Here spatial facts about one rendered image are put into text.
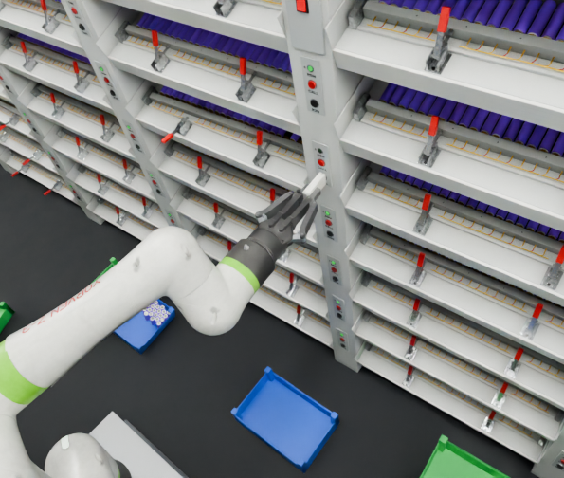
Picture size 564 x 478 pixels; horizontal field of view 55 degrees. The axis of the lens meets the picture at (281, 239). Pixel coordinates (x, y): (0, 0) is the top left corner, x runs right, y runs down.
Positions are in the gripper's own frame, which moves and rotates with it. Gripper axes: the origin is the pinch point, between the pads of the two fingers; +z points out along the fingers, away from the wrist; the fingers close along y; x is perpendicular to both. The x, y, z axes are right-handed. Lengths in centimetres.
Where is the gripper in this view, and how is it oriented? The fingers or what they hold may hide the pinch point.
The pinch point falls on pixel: (314, 187)
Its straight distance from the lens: 118.3
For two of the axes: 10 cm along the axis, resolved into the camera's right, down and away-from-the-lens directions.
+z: 5.8, -6.9, 4.4
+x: -1.4, -6.2, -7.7
